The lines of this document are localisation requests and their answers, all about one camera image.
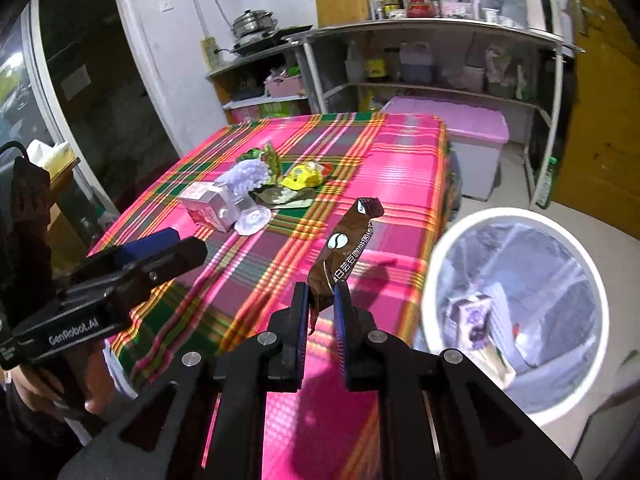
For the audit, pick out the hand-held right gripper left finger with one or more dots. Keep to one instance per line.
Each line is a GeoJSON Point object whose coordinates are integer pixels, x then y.
{"type": "Point", "coordinates": [301, 320]}

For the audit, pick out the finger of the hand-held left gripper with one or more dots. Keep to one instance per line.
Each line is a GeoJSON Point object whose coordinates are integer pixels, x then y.
{"type": "Point", "coordinates": [150, 242]}
{"type": "Point", "coordinates": [170, 260]}

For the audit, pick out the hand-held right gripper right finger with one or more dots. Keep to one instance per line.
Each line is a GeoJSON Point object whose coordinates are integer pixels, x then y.
{"type": "Point", "coordinates": [341, 320]}

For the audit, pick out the pink milk carton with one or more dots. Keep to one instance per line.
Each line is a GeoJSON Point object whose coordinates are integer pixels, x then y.
{"type": "Point", "coordinates": [205, 205]}

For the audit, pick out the brown coffee sachet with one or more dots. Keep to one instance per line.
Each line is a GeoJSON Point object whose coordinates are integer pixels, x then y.
{"type": "Point", "coordinates": [345, 245]}

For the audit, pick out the clear plastic cup with lid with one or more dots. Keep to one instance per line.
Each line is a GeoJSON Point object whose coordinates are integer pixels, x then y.
{"type": "Point", "coordinates": [252, 222]}

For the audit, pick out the white foam fruit net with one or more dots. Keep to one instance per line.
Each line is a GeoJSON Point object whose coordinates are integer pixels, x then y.
{"type": "Point", "coordinates": [245, 177]}

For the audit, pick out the beige red-label snack packet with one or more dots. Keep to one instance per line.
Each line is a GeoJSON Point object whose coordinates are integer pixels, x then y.
{"type": "Point", "coordinates": [290, 197]}

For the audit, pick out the purple milk carton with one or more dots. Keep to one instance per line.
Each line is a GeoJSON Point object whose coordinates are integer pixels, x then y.
{"type": "Point", "coordinates": [472, 320]}

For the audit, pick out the green snack packet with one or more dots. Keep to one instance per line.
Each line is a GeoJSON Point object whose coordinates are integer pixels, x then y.
{"type": "Point", "coordinates": [270, 160]}

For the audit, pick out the yellow snack packet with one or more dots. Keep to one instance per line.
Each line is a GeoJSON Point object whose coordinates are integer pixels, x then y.
{"type": "Point", "coordinates": [302, 177]}

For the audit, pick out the cream snack packet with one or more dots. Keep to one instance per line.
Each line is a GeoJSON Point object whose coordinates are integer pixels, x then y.
{"type": "Point", "coordinates": [492, 365]}

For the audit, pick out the white lined waste bin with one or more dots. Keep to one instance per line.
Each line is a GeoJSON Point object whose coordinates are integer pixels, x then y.
{"type": "Point", "coordinates": [597, 300]}

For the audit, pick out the person's left forearm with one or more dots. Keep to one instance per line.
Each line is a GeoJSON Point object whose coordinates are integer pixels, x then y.
{"type": "Point", "coordinates": [30, 435]}

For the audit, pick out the person's left hand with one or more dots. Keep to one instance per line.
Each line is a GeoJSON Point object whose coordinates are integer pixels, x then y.
{"type": "Point", "coordinates": [30, 395]}

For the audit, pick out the wooden cabinet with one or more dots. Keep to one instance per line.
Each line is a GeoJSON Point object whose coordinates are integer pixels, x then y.
{"type": "Point", "coordinates": [65, 220]}

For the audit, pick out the tissue box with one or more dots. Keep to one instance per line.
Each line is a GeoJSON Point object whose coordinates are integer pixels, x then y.
{"type": "Point", "coordinates": [50, 155]}

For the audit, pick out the pink plaid tablecloth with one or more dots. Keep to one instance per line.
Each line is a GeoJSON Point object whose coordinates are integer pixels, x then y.
{"type": "Point", "coordinates": [390, 170]}

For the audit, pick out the pink package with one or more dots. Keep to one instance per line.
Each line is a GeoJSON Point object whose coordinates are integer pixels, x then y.
{"type": "Point", "coordinates": [245, 112]}

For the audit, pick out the green package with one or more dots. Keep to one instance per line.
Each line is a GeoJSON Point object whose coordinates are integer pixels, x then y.
{"type": "Point", "coordinates": [280, 108]}

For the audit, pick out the small metal shelf unit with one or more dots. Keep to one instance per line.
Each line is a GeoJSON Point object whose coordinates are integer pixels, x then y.
{"type": "Point", "coordinates": [235, 67]}

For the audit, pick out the yellowed power strip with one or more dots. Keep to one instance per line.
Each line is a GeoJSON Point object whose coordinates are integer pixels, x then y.
{"type": "Point", "coordinates": [208, 55]}

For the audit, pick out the pink plastic basket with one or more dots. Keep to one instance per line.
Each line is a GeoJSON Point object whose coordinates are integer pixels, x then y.
{"type": "Point", "coordinates": [285, 87]}

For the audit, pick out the pink-lid storage box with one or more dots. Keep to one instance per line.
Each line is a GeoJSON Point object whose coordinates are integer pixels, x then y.
{"type": "Point", "coordinates": [450, 120]}

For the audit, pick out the black induction cooker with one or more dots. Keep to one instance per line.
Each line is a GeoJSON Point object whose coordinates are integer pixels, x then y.
{"type": "Point", "coordinates": [265, 42]}

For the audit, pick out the large metal shelf unit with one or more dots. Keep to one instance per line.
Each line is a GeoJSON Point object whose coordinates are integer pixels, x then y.
{"type": "Point", "coordinates": [312, 75]}

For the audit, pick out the steel steamer pot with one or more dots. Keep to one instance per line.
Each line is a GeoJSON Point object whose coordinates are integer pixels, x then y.
{"type": "Point", "coordinates": [252, 22]}

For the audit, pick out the green glass bottle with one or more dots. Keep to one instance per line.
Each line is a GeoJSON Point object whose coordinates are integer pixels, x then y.
{"type": "Point", "coordinates": [546, 187]}

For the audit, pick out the yellow-label oil bottle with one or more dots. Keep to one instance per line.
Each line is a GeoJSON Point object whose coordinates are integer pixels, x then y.
{"type": "Point", "coordinates": [375, 67]}

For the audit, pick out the tall clear plastic bottle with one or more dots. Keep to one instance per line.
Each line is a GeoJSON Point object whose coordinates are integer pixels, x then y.
{"type": "Point", "coordinates": [355, 65]}

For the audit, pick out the white plastic bag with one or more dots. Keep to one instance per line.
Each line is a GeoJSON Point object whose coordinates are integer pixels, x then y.
{"type": "Point", "coordinates": [500, 72]}

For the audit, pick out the small clear seasoning bottle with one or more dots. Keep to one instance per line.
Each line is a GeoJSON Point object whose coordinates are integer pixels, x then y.
{"type": "Point", "coordinates": [376, 5]}

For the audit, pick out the red sauce jar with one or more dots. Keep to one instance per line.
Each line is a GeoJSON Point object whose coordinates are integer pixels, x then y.
{"type": "Point", "coordinates": [416, 7]}

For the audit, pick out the clear glass jar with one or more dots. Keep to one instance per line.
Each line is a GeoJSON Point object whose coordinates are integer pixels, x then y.
{"type": "Point", "coordinates": [433, 8]}

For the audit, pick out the pink knife holder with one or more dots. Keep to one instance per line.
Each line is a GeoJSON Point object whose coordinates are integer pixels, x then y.
{"type": "Point", "coordinates": [457, 10]}

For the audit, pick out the yellow wooden door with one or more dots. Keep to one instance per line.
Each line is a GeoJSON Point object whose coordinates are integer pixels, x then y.
{"type": "Point", "coordinates": [600, 110]}

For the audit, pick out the clear plastic storage box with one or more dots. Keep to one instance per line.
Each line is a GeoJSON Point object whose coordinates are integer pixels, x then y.
{"type": "Point", "coordinates": [500, 2]}

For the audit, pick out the white cylinder container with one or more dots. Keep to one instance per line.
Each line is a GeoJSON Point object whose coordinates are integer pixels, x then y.
{"type": "Point", "coordinates": [532, 10]}

